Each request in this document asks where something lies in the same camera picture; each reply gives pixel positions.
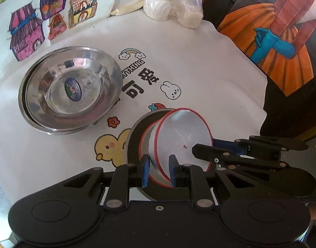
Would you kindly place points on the plain steel plate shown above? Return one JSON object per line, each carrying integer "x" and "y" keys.
{"x": 21, "y": 97}

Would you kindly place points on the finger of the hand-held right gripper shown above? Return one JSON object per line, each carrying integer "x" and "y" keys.
{"x": 225, "y": 144}
{"x": 212, "y": 153}

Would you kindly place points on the small steel bowl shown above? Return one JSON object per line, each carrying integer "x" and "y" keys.
{"x": 133, "y": 139}

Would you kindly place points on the plastic bag of white lumps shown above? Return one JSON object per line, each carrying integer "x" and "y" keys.
{"x": 171, "y": 0}

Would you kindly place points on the white cartoon printed tablecloth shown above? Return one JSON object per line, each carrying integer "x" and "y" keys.
{"x": 199, "y": 69}

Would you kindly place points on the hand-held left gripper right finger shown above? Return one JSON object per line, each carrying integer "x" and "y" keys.
{"x": 172, "y": 170}

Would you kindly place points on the shiny steel bowl with sticker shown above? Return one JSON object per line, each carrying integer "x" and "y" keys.
{"x": 77, "y": 64}

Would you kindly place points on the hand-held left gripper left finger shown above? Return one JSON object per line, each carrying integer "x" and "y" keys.
{"x": 145, "y": 170}

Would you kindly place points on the orange dress figure poster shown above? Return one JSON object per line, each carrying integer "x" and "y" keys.
{"x": 271, "y": 31}

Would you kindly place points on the rolled white paper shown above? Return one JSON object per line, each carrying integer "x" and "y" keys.
{"x": 127, "y": 7}

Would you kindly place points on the house drawing cloth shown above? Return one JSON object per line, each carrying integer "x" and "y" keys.
{"x": 31, "y": 18}

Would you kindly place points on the white bowl with red rim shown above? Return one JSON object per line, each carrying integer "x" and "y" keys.
{"x": 181, "y": 131}
{"x": 147, "y": 144}

